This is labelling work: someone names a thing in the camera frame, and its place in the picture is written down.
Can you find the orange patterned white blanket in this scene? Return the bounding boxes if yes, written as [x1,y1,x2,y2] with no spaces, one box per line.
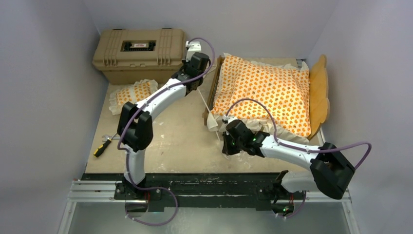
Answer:
[204,53,311,144]

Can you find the wooden pet bed frame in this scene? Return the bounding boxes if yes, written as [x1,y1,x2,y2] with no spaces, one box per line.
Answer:
[203,54,330,143]

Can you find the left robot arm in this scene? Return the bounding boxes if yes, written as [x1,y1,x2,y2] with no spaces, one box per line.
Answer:
[117,52,212,199]

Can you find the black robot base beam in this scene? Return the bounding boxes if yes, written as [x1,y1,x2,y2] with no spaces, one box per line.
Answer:
[81,171,304,212]

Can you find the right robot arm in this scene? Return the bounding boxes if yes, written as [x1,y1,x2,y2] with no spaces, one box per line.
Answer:
[222,119,356,199]

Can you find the small orange patterned pillow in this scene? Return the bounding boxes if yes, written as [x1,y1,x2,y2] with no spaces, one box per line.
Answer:
[109,79,158,116]

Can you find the tan plastic tool case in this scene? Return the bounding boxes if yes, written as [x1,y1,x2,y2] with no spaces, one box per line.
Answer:
[92,28,186,84]

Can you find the silver open-end wrench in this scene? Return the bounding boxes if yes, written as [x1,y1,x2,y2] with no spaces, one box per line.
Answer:
[102,134,120,142]

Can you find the yellow black screwdriver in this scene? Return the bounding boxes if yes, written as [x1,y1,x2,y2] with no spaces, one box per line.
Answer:
[93,140,112,158]

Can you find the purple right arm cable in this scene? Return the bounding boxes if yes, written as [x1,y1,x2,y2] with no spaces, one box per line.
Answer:
[225,98,372,219]

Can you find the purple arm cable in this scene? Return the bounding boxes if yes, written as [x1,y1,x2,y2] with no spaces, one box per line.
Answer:
[116,37,216,227]
[225,98,372,219]

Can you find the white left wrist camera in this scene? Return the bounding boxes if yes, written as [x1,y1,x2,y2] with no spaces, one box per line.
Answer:
[185,41,202,62]

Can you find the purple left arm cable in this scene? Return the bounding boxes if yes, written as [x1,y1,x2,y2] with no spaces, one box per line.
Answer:
[116,37,216,227]

